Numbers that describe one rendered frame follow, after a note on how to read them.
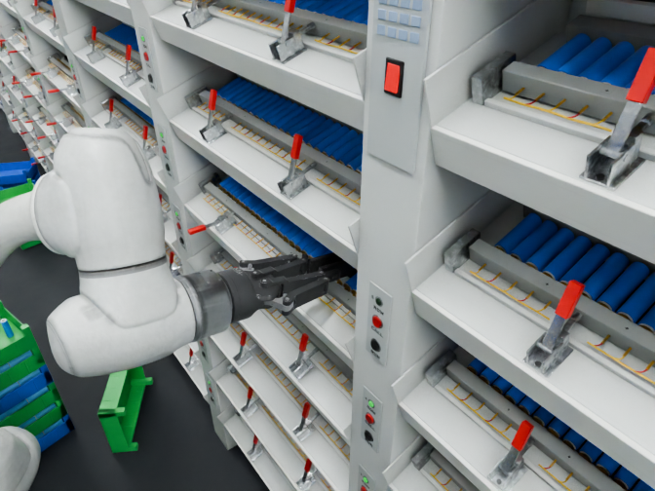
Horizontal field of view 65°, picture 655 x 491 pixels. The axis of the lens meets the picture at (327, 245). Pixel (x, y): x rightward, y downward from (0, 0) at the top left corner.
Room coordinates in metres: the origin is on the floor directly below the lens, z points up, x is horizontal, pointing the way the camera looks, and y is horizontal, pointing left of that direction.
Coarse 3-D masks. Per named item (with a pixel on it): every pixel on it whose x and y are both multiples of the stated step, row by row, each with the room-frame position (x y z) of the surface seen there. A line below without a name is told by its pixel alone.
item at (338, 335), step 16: (192, 176) 1.03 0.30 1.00; (208, 176) 1.06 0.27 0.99; (224, 176) 1.08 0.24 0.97; (176, 192) 1.01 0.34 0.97; (192, 192) 1.03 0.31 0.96; (192, 208) 0.99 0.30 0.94; (208, 208) 0.98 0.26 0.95; (224, 240) 0.87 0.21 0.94; (240, 240) 0.85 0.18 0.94; (256, 240) 0.84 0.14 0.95; (240, 256) 0.81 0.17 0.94; (256, 256) 0.80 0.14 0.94; (272, 256) 0.79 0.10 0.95; (304, 304) 0.66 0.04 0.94; (320, 304) 0.65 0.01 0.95; (304, 320) 0.65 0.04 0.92; (320, 320) 0.62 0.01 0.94; (336, 320) 0.62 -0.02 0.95; (352, 320) 0.61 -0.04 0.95; (320, 336) 0.62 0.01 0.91; (336, 336) 0.59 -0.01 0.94; (352, 336) 0.54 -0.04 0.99; (336, 352) 0.58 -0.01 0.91; (352, 352) 0.53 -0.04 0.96; (352, 368) 0.56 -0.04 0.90
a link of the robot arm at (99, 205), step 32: (96, 128) 0.55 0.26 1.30; (64, 160) 0.51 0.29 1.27; (96, 160) 0.51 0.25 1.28; (128, 160) 0.53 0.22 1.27; (32, 192) 0.51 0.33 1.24; (64, 192) 0.49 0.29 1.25; (96, 192) 0.49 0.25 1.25; (128, 192) 0.50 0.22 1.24; (0, 224) 0.52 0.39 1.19; (32, 224) 0.50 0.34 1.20; (64, 224) 0.48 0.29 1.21; (96, 224) 0.48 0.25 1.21; (128, 224) 0.49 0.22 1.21; (160, 224) 0.52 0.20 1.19; (0, 256) 0.52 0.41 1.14; (96, 256) 0.46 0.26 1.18; (128, 256) 0.47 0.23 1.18; (160, 256) 0.50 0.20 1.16
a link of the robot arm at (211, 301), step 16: (208, 272) 0.55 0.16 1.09; (192, 288) 0.51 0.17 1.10; (208, 288) 0.51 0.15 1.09; (224, 288) 0.52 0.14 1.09; (192, 304) 0.49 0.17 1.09; (208, 304) 0.50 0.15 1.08; (224, 304) 0.51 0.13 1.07; (208, 320) 0.49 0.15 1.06; (224, 320) 0.50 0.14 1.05; (208, 336) 0.49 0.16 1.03
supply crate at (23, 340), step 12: (0, 300) 1.22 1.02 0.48; (0, 312) 1.20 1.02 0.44; (0, 324) 1.19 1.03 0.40; (12, 324) 1.19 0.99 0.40; (24, 324) 1.11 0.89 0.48; (0, 336) 1.13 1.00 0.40; (24, 336) 1.08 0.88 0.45; (0, 348) 1.09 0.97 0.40; (12, 348) 1.05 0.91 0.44; (24, 348) 1.07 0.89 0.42; (0, 360) 1.02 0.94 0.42
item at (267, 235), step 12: (216, 192) 0.99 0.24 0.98; (228, 204) 0.94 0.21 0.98; (240, 216) 0.89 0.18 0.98; (252, 216) 0.88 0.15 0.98; (252, 228) 0.86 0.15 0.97; (264, 228) 0.84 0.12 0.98; (252, 240) 0.84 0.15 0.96; (264, 240) 0.83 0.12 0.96; (276, 240) 0.80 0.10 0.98; (288, 252) 0.76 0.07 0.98; (336, 288) 0.66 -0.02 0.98; (348, 300) 0.63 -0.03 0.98; (336, 312) 0.62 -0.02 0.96; (348, 312) 0.62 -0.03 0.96
